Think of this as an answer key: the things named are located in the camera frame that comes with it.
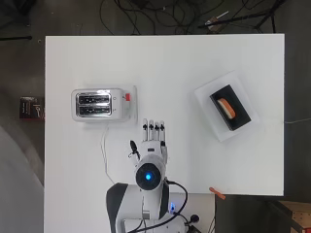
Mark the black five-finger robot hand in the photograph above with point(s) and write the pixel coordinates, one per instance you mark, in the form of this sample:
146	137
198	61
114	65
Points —
152	144

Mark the slice of toast bread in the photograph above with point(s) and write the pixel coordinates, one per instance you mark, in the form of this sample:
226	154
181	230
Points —
226	108

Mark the white seven-joint robot arm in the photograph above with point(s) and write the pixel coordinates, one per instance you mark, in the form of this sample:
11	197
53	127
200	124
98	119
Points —
147	197

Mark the steel toaster with red lever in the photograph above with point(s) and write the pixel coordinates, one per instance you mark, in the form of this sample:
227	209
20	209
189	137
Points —
119	105

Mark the orange clamp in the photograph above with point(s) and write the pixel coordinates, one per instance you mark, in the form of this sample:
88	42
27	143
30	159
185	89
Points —
217	193

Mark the black foam block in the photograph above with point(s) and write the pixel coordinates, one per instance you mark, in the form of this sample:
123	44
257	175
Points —
241	118

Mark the dark red printed box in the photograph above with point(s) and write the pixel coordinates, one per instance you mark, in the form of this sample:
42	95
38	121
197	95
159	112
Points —
30	108

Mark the black tripod stand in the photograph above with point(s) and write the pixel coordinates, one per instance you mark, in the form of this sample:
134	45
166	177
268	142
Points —
246	17

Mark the wooden crate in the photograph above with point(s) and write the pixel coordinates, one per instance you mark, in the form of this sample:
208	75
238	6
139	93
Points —
299	216

